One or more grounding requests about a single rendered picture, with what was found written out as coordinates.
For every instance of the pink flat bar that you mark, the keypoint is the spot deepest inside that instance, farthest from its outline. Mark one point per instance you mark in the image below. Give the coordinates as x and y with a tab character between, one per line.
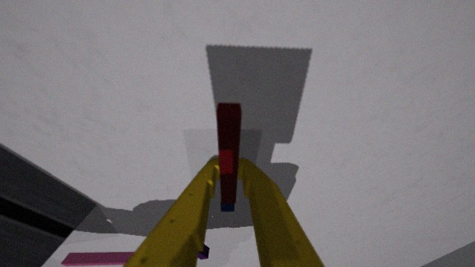
96	258

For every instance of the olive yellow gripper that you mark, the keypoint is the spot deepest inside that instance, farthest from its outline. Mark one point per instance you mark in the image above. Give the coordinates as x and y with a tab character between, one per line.
178	237

